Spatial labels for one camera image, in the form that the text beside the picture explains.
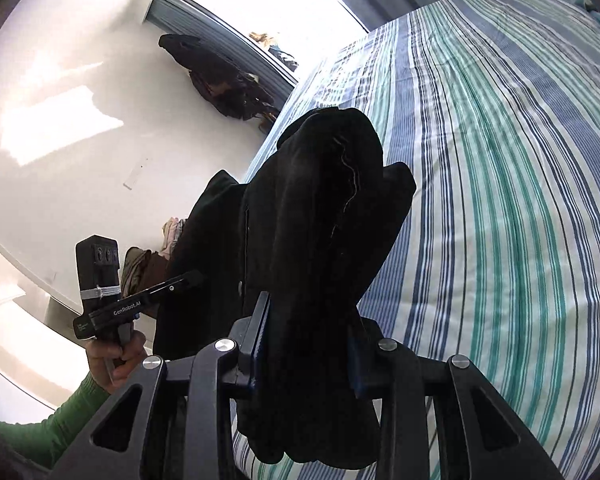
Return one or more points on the olive brown garment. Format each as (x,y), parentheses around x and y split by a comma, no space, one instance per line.
(140,275)

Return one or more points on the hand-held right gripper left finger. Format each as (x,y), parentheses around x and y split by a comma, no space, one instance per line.
(252,345)

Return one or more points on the small dark cloth bundle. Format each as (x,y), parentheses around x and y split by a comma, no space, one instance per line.
(275,50)

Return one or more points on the striped bed sheet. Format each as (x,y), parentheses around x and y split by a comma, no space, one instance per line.
(480,160)

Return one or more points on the white door frame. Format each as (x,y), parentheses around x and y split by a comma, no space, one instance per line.
(10,260)

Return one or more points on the black pants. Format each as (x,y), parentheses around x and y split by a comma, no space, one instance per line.
(305,210)

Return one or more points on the dark hanging coats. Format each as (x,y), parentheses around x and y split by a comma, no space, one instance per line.
(220,80)

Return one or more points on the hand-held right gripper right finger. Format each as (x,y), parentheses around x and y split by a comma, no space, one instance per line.
(365,365)

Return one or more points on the person's left hand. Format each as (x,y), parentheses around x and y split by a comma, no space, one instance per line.
(97,370)

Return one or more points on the white wall plate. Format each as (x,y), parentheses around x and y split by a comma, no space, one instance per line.
(135,176)

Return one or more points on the pink cloth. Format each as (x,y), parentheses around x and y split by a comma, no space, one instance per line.
(172,237)

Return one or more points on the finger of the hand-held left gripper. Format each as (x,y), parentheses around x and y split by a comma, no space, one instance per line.
(175,287)

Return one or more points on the person's left forearm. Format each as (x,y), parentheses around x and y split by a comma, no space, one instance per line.
(55,425)

